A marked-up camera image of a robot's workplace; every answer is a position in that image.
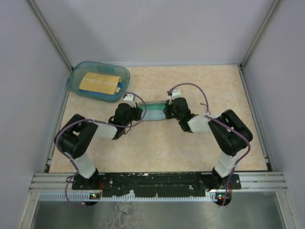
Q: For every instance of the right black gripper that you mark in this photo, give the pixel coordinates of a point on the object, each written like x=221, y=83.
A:
x=167, y=109

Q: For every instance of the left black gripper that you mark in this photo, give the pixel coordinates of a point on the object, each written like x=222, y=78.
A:
x=138, y=111

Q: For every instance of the grey glasses case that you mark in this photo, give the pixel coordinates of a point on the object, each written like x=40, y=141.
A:
x=152, y=105

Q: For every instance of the light blue cleaning cloth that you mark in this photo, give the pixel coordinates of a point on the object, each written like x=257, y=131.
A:
x=153, y=115

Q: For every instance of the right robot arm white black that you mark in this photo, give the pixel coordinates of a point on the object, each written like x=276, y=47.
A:
x=230, y=133

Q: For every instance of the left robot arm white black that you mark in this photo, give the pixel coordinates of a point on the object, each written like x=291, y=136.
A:
x=75, y=137

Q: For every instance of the teal plastic bin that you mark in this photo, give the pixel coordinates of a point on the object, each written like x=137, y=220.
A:
x=76, y=76

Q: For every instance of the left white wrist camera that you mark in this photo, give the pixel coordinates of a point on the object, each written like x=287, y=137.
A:
x=129, y=99

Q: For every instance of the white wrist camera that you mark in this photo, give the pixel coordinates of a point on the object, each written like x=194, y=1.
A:
x=129, y=99
x=174, y=94

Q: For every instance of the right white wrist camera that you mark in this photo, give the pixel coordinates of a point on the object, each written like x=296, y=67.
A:
x=174, y=94

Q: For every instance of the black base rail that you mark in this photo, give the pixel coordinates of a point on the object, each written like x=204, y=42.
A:
x=159, y=185

